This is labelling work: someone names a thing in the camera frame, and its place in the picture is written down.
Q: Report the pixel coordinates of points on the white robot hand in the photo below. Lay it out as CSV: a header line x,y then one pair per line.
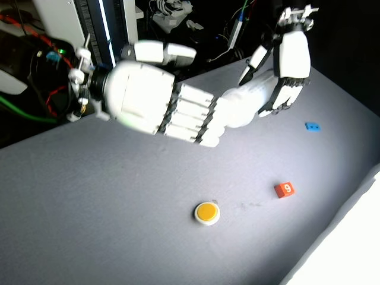
x,y
139,92
292,56

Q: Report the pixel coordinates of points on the white power adapter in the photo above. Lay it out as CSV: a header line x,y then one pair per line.
x,y
235,33

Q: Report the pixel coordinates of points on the blue block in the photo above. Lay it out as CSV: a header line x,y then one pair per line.
x,y
312,126

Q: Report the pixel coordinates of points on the grey table cloth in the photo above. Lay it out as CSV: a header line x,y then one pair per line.
x,y
133,207

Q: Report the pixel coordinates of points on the orange block with number nine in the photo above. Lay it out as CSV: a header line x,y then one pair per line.
x,y
283,190

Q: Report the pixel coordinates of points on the yellow button with white rim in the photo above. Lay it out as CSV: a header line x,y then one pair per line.
x,y
207,212

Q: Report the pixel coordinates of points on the white metal frame column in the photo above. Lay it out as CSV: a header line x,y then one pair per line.
x,y
59,20

